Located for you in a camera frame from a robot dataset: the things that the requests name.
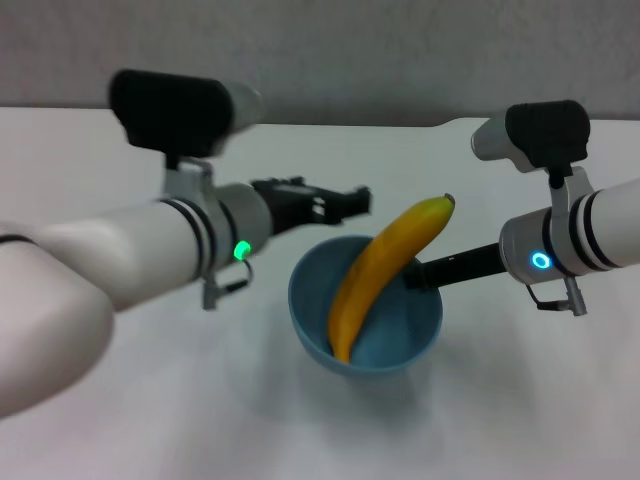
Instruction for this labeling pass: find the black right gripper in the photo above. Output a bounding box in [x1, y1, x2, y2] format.
[403, 242, 504, 292]

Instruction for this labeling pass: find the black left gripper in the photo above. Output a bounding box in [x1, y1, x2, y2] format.
[250, 175, 374, 237]

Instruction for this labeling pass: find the yellow banana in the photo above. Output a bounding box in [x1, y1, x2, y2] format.
[327, 192, 457, 364]

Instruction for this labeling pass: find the blue bowl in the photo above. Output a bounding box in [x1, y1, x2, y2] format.
[287, 235, 445, 380]

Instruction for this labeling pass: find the right wrist cable with plug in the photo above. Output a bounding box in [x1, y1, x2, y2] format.
[524, 276, 588, 318]

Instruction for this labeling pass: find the wrist cable with plug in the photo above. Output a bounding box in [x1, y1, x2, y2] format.
[524, 276, 588, 318]
[201, 255, 255, 312]

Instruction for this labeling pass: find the left wrist cable with plug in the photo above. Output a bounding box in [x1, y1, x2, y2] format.
[201, 255, 255, 312]

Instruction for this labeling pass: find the black grey right wrist camera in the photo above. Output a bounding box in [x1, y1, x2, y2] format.
[469, 99, 593, 175]

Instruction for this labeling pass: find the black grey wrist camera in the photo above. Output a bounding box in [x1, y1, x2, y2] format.
[108, 69, 264, 162]
[469, 99, 593, 175]

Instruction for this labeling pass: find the black grey left wrist camera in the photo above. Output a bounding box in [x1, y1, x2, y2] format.
[108, 69, 264, 162]

